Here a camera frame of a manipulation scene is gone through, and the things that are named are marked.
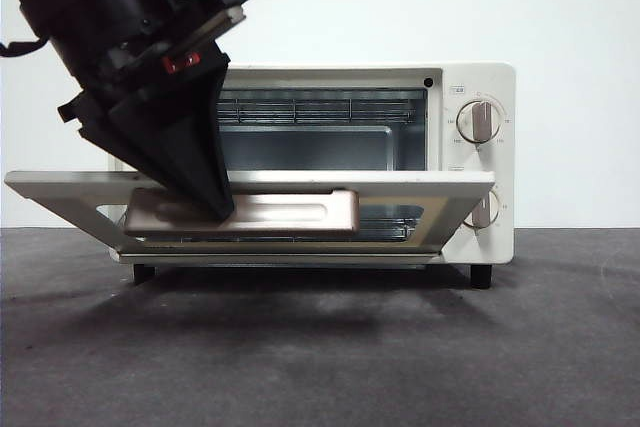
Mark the oven door with beige handle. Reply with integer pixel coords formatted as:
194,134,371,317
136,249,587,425
3,170,496,266

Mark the cream temperature knob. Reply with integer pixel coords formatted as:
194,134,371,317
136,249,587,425
457,100,504,144

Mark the cream Toshiba toaster oven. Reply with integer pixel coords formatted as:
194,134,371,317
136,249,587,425
103,61,516,290

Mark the cream timer knob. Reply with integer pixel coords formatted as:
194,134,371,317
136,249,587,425
462,190,501,232

